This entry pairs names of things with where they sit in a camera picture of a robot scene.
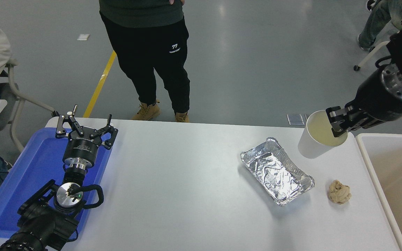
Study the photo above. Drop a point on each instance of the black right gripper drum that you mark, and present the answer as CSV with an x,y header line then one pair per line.
x,y
375,103

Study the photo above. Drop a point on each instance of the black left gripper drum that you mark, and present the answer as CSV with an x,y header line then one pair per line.
x,y
80,148

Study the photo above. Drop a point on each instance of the white paper cup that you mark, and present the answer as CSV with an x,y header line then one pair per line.
x,y
312,144

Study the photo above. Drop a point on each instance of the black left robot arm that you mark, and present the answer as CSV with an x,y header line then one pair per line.
x,y
40,226

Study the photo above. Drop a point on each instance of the standing person's hand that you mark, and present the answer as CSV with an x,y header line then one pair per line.
x,y
176,1

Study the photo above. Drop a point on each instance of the white chair with casters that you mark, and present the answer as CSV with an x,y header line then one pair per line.
x,y
372,54

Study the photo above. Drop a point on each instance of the blue plastic tray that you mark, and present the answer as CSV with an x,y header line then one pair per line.
x,y
30,174

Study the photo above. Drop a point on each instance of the crumpled tan paper ball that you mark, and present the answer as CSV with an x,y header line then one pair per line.
x,y
340,192

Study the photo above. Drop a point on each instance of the silver foil tray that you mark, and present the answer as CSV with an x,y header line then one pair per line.
x,y
277,170

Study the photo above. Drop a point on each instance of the seated person on white chair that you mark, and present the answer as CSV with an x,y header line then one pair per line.
x,y
379,14

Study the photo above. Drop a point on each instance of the grey metal frame chair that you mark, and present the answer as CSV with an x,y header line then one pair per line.
x,y
14,87

